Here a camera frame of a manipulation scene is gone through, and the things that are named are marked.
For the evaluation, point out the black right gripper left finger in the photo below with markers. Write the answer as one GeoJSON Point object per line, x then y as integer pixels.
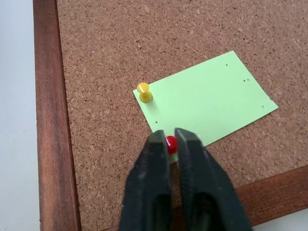
{"type": "Point", "coordinates": [146, 183]}

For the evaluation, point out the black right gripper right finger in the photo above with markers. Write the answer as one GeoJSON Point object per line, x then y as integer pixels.
{"type": "Point", "coordinates": [204, 187]}

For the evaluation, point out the red pushpin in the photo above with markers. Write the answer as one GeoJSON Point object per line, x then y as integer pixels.
{"type": "Point", "coordinates": [171, 145]}

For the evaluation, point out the green paper note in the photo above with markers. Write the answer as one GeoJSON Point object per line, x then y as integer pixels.
{"type": "Point", "coordinates": [207, 101]}

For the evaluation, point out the yellow pushpin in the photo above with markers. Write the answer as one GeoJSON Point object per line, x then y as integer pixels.
{"type": "Point", "coordinates": [144, 93]}

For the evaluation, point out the wood-framed cork board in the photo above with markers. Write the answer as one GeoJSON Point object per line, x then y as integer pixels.
{"type": "Point", "coordinates": [149, 60]}

